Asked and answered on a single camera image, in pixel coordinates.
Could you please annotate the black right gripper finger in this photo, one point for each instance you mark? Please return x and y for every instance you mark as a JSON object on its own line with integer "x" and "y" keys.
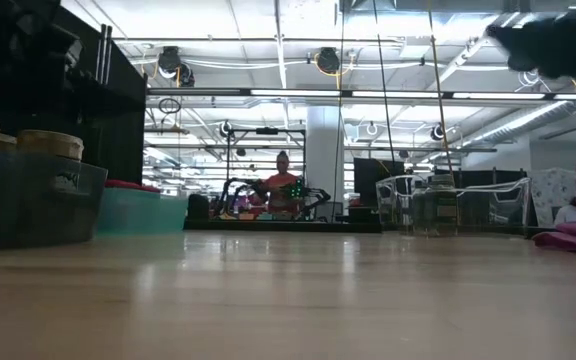
{"x": 513, "y": 45}

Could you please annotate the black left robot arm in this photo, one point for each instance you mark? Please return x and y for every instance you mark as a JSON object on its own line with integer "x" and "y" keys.
{"x": 43, "y": 40}

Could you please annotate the black folding room divider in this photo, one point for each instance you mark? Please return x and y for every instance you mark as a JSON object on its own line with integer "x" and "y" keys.
{"x": 468, "y": 177}

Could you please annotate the white patterned room divider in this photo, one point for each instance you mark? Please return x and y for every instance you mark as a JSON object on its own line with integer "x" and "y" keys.
{"x": 548, "y": 190}

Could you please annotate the clear plastic bin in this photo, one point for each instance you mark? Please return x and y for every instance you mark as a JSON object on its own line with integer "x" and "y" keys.
{"x": 527, "y": 205}

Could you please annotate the black computer monitor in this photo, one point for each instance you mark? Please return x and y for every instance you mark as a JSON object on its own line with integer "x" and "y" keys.
{"x": 378, "y": 182}

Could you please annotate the white building column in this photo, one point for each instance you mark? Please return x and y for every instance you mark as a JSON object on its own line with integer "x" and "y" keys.
{"x": 323, "y": 150}

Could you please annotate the long ceiling light bar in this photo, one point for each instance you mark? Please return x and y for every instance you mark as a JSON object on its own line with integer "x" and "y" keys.
{"x": 293, "y": 93}

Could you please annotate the black curtain panel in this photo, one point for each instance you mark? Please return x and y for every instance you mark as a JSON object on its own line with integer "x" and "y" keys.
{"x": 123, "y": 125}

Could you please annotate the thin metal pole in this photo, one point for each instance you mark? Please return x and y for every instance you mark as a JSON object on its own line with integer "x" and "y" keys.
{"x": 108, "y": 60}
{"x": 99, "y": 60}

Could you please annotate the teal plastic bin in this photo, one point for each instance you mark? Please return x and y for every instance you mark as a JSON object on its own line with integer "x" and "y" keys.
{"x": 143, "y": 215}

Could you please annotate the smoky grey plastic bin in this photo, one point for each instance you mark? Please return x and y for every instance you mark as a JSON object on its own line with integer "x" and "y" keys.
{"x": 43, "y": 210}

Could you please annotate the black metal frame rig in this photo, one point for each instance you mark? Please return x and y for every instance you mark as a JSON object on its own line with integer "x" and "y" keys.
{"x": 268, "y": 131}

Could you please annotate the black aluminium table frame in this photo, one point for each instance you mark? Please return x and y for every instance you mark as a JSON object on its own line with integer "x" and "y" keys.
{"x": 218, "y": 226}

